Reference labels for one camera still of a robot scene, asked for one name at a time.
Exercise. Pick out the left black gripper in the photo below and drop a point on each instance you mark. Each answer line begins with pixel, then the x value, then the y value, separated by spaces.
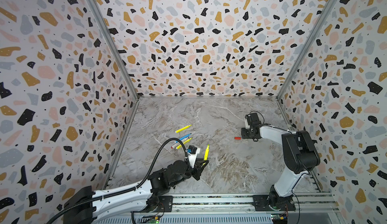
pixel 197 171

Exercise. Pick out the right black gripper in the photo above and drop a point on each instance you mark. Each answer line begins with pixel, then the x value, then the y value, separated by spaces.
pixel 247 132

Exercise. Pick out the yellow highlighter pen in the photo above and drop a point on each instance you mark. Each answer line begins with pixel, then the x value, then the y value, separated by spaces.
pixel 186 141
pixel 206 152
pixel 183 128

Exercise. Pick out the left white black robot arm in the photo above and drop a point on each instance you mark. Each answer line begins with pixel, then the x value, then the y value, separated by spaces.
pixel 88 206

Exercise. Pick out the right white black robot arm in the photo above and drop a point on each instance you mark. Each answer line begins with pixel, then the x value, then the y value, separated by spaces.
pixel 299 153

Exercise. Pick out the blue pen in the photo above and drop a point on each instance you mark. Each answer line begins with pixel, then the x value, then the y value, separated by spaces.
pixel 184 137

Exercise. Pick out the red white pen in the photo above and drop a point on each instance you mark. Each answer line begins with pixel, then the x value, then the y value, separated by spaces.
pixel 176 145

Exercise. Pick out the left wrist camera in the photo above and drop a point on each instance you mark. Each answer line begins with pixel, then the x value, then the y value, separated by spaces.
pixel 192 153

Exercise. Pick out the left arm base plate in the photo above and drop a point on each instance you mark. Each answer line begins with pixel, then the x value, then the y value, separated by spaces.
pixel 159 204

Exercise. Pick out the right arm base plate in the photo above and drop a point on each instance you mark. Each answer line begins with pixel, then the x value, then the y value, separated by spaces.
pixel 267 203

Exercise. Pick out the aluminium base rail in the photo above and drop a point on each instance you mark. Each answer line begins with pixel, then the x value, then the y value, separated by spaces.
pixel 311 208

